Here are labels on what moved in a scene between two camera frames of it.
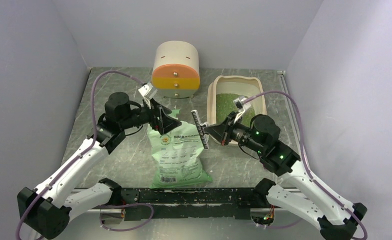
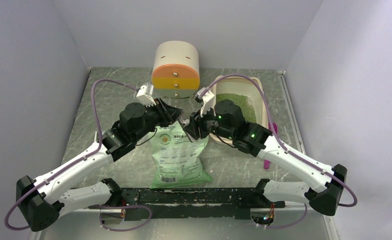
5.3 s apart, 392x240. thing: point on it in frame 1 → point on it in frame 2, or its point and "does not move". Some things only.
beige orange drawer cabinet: [175, 74] does not move
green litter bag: [180, 158] does not move
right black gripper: [223, 131] → [195, 130]
